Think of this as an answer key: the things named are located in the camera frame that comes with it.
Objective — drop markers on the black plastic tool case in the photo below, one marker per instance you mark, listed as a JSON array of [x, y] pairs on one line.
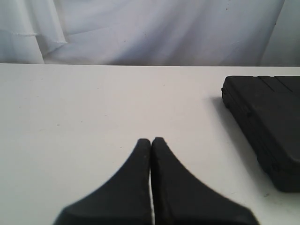
[[267, 109]]

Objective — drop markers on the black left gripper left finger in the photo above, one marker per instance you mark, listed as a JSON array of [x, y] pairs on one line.
[[123, 200]]

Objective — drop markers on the white backdrop curtain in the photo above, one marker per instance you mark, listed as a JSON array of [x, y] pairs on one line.
[[151, 32]]

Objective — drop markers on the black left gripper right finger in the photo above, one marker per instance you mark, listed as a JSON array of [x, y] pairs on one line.
[[179, 198]]

